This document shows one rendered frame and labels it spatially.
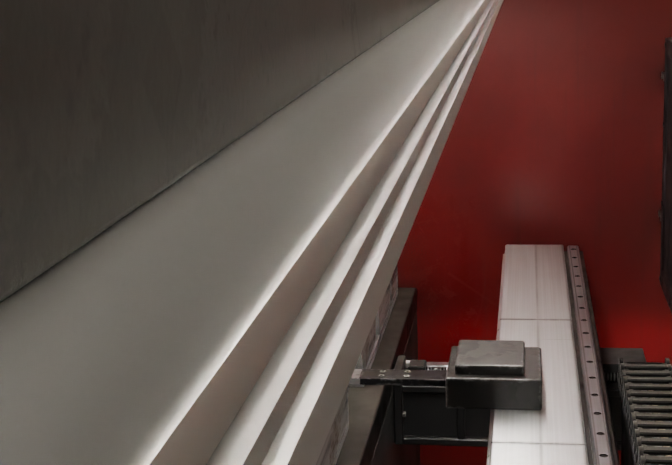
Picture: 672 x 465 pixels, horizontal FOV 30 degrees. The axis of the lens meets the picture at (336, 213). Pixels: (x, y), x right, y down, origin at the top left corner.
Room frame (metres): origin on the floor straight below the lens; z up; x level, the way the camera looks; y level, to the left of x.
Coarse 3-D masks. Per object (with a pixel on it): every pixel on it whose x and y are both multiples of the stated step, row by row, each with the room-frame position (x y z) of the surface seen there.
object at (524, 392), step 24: (456, 360) 1.40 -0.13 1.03; (480, 360) 1.39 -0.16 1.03; (504, 360) 1.39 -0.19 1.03; (528, 360) 1.42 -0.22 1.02; (384, 384) 1.42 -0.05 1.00; (408, 384) 1.42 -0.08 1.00; (432, 384) 1.41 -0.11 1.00; (456, 384) 1.37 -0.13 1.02; (480, 384) 1.36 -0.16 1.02; (504, 384) 1.36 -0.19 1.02; (528, 384) 1.36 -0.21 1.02; (480, 408) 1.36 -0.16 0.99; (504, 408) 1.36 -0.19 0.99; (528, 408) 1.35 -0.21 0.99
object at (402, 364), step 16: (608, 352) 1.86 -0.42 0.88; (624, 352) 1.86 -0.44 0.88; (640, 352) 1.86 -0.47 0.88; (400, 368) 1.87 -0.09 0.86; (416, 368) 1.85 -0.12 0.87; (432, 368) 1.86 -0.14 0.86; (608, 368) 1.81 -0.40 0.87; (608, 384) 1.83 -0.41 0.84; (400, 400) 1.86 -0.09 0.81; (416, 400) 1.86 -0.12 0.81; (432, 400) 1.86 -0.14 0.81; (400, 416) 1.86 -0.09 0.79; (416, 416) 1.86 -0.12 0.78; (432, 416) 1.86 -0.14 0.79; (448, 416) 1.85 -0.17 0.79; (464, 416) 1.84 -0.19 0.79; (480, 416) 1.85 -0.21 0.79; (400, 432) 1.86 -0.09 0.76; (416, 432) 1.86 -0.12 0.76; (432, 432) 1.86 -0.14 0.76; (448, 432) 1.85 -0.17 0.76; (464, 432) 1.84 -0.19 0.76; (480, 432) 1.85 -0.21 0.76
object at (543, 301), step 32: (512, 256) 2.07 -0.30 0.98; (544, 256) 2.07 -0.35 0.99; (576, 256) 2.06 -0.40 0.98; (512, 288) 1.87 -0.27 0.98; (544, 288) 1.87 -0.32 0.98; (576, 288) 1.86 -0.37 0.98; (512, 320) 1.71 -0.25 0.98; (544, 320) 1.70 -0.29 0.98; (576, 320) 1.71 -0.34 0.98; (544, 352) 1.56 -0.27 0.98; (576, 352) 1.59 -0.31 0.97; (544, 384) 1.44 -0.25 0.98; (576, 384) 1.44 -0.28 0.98; (512, 416) 1.34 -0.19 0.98; (544, 416) 1.34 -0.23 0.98; (576, 416) 1.33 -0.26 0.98; (608, 416) 1.36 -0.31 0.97; (512, 448) 1.25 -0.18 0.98; (544, 448) 1.25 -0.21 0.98; (576, 448) 1.24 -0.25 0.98; (608, 448) 1.24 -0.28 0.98
